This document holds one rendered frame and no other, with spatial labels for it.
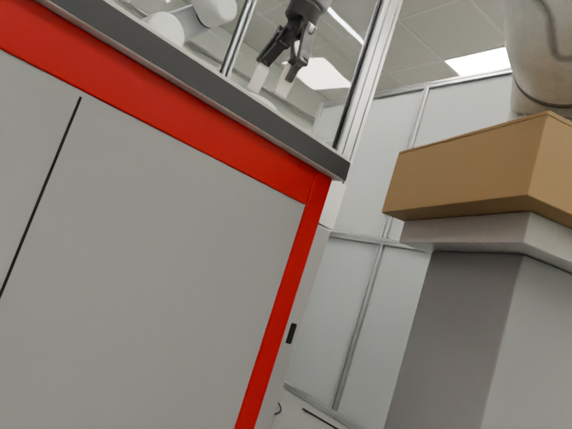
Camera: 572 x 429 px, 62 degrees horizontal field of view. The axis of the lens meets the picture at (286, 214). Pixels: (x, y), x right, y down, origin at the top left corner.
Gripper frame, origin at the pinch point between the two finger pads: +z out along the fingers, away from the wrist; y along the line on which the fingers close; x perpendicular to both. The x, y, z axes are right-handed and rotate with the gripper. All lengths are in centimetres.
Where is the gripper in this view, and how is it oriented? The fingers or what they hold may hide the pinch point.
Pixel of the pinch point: (266, 89)
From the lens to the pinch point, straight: 109.7
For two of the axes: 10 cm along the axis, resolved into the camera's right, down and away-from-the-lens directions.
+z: -4.4, 9.0, 0.5
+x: -7.6, -3.4, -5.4
